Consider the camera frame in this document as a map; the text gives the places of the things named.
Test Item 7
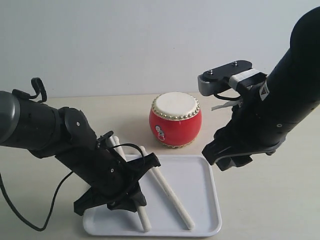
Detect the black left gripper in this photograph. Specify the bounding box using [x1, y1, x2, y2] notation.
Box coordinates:
[55, 147, 161, 216]

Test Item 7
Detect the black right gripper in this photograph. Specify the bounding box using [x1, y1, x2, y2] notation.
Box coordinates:
[201, 82, 288, 171]

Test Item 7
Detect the white drumstick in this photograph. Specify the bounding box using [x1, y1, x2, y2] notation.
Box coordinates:
[113, 135, 152, 233]
[139, 145, 196, 223]

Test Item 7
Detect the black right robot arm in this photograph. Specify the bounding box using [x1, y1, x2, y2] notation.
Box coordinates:
[197, 7, 320, 171]

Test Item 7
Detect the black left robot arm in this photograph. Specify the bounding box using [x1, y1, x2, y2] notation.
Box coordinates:
[0, 91, 160, 216]

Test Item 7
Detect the small red drum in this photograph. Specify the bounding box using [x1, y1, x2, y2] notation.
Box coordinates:
[148, 92, 202, 148]

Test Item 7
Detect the white plastic tray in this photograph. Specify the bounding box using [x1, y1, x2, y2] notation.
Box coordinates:
[82, 154, 222, 238]

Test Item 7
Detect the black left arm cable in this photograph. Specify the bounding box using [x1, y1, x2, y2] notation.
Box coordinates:
[0, 142, 148, 225]

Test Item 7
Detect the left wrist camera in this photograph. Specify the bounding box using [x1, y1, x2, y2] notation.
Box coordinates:
[96, 130, 119, 153]

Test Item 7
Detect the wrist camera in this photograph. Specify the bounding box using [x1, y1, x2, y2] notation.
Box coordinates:
[96, 130, 119, 153]
[197, 60, 266, 97]

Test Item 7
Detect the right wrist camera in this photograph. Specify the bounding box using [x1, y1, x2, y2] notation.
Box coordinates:
[197, 60, 266, 97]

